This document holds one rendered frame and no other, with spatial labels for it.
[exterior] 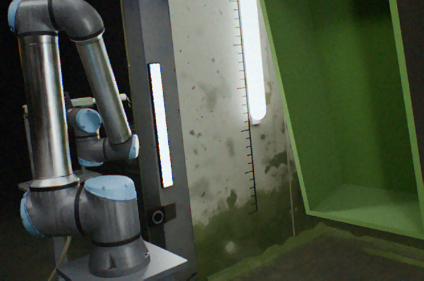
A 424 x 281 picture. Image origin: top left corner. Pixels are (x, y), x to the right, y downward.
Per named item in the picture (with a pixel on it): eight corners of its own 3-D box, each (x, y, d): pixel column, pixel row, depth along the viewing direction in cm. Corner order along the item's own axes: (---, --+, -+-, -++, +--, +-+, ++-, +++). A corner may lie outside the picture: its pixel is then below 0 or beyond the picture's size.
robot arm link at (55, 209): (77, 242, 129) (48, -15, 126) (20, 246, 130) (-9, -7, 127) (93, 226, 144) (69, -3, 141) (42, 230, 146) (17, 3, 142)
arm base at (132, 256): (106, 284, 124) (101, 250, 123) (79, 265, 139) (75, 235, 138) (161, 261, 136) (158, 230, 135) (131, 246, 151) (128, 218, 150)
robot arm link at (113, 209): (134, 240, 128) (127, 182, 126) (78, 244, 130) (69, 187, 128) (145, 223, 143) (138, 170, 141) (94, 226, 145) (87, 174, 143)
